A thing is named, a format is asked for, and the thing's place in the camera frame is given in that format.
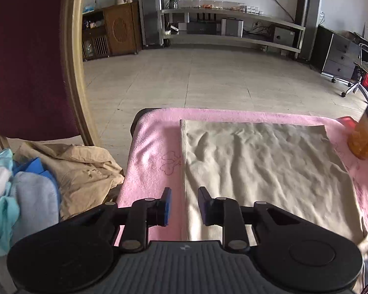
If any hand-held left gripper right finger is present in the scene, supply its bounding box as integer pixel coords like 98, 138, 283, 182
198, 186, 304, 253

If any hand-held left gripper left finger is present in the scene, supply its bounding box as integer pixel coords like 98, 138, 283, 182
66, 187, 172, 253

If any beige sweatshirt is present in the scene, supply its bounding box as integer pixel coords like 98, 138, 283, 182
179, 119, 365, 242

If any pink printed blanket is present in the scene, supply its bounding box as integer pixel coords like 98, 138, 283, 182
115, 107, 368, 282

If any tan jacket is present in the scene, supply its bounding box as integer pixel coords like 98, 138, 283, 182
14, 141, 125, 221

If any bright blue cloth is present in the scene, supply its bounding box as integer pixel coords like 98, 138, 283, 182
14, 158, 60, 196

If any turquoise garment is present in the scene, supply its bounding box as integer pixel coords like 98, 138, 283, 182
0, 148, 20, 258

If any orange juice bottle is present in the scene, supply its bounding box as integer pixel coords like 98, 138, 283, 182
348, 96, 368, 160

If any black router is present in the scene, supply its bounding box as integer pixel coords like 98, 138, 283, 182
187, 14, 218, 35

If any wooden cabinet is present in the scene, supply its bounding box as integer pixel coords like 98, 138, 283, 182
81, 1, 143, 61

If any silver audio box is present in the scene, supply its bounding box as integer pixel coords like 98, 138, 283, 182
221, 18, 244, 37

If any black subwoofer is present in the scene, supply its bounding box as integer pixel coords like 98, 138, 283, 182
273, 26, 296, 44

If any grey tower speaker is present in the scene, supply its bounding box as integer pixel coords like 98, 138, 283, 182
138, 0, 164, 47
294, 0, 322, 62

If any grey television stand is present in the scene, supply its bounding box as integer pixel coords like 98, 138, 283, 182
159, 8, 305, 59

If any black drawer cabinet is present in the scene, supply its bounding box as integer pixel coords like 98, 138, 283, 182
310, 25, 361, 78

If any chrome office chair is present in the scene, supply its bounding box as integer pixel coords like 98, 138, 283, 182
331, 43, 368, 101

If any maroon banquet chair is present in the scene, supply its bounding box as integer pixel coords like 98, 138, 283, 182
0, 0, 100, 152

